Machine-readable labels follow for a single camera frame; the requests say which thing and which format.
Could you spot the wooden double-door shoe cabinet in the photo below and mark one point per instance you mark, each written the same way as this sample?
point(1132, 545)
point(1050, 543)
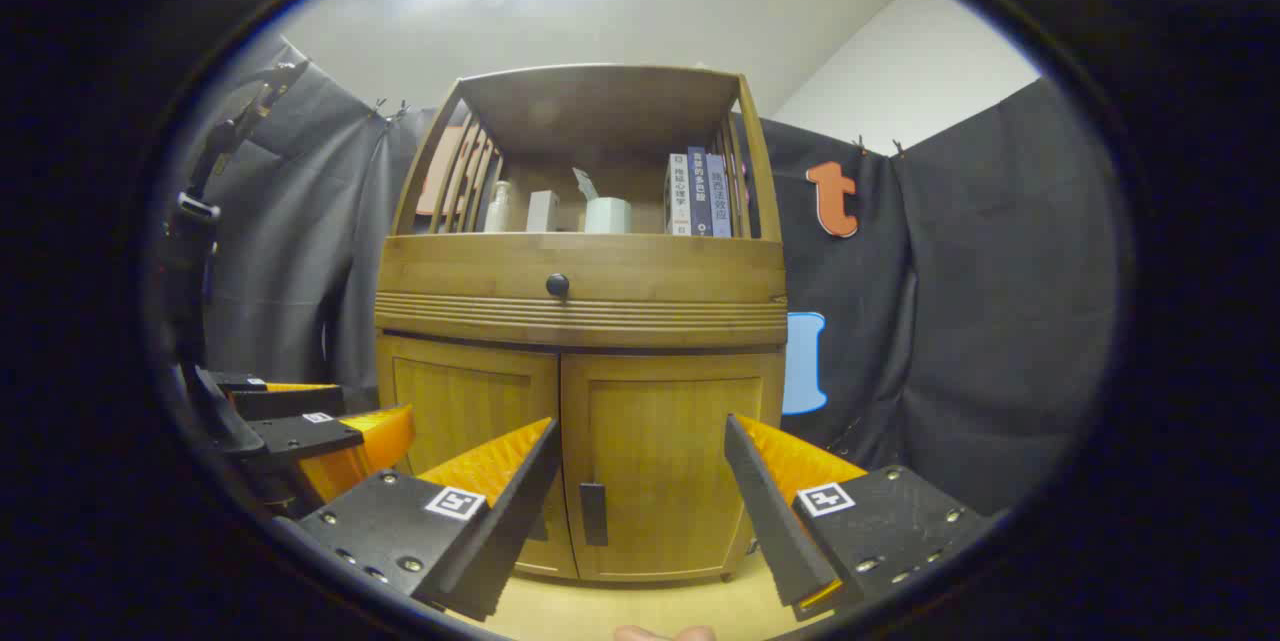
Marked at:
point(600, 111)

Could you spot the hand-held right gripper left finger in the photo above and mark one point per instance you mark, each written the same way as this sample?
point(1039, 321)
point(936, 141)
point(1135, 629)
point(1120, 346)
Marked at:
point(515, 511)

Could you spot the light blue book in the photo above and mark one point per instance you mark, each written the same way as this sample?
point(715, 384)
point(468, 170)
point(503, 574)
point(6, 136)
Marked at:
point(719, 196)

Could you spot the small white box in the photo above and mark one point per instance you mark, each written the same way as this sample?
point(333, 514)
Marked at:
point(542, 212)

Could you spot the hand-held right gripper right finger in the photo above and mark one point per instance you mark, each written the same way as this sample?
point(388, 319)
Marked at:
point(770, 511)

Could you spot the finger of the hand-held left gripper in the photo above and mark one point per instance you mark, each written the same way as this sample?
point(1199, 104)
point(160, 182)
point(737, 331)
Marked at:
point(290, 403)
point(305, 436)

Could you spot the black backdrop cloth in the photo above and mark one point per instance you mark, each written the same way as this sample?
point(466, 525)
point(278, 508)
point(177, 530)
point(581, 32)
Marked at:
point(1000, 271)

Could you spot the pale green cup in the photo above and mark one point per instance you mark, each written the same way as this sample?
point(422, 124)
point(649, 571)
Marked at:
point(608, 216)

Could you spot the white folded paper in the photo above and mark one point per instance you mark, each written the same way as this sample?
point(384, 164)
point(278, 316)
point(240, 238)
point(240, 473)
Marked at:
point(585, 183)

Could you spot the black drawer knob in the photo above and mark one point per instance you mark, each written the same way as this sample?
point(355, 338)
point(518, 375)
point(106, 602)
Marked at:
point(558, 286)

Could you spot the white pump bottle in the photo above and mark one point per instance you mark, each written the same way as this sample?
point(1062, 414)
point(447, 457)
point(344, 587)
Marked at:
point(500, 209)

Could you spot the wooden shoe cabinet door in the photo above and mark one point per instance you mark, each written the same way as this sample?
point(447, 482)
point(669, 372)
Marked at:
point(470, 401)
point(670, 441)

